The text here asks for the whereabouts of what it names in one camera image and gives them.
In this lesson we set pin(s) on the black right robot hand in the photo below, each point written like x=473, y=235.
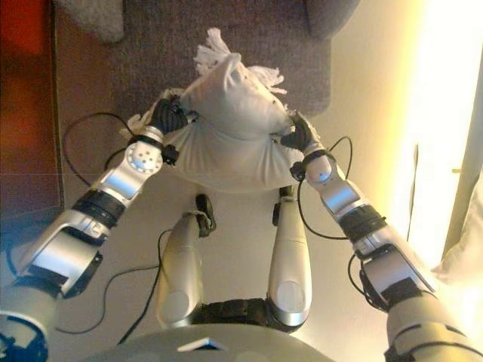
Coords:
x=302, y=137

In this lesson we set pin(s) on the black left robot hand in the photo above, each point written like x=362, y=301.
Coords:
x=168, y=117

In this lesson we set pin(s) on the white fringed cushion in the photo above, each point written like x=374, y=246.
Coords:
x=234, y=143

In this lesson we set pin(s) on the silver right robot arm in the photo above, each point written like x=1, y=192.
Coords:
x=396, y=264

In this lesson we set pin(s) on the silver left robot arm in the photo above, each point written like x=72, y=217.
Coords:
x=68, y=245

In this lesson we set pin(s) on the grey fabric armchair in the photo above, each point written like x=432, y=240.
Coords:
x=170, y=56

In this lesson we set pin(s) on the silver left robot leg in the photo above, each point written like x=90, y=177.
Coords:
x=181, y=271

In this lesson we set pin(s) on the white duvet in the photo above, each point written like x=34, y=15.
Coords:
x=468, y=256

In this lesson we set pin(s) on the silver robot torso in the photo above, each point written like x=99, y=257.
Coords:
x=226, y=348

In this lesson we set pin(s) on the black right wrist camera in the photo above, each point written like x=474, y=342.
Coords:
x=297, y=170

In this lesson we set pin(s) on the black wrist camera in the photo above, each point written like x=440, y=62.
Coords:
x=297, y=170
x=170, y=155

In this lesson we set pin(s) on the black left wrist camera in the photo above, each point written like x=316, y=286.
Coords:
x=170, y=155

